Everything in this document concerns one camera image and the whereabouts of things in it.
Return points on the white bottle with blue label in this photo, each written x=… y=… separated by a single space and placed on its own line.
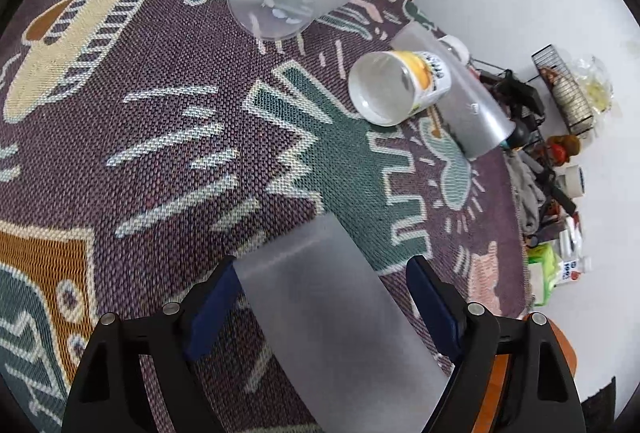
x=572 y=269

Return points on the white round lid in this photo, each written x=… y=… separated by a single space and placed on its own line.
x=456 y=47

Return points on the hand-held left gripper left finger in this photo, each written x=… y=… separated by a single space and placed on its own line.
x=209 y=313

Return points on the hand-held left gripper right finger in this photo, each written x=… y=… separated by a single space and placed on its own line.
x=436 y=310

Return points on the green packet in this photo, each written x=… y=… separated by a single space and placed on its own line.
x=545 y=270

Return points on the black device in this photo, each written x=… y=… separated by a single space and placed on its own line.
x=517 y=90

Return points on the grey cloth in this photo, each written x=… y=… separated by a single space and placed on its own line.
x=527 y=193

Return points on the dark mat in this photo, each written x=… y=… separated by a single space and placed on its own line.
x=600 y=405

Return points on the brown figurine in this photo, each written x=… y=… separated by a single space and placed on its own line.
x=562 y=148

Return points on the clear plastic bag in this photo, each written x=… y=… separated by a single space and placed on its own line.
x=597 y=85

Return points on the printed woven blanket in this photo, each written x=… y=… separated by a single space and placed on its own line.
x=165 y=123

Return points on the clear cup with yellow print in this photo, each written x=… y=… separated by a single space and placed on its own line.
x=395 y=85

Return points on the white tape roll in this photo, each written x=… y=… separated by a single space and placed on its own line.
x=570 y=180

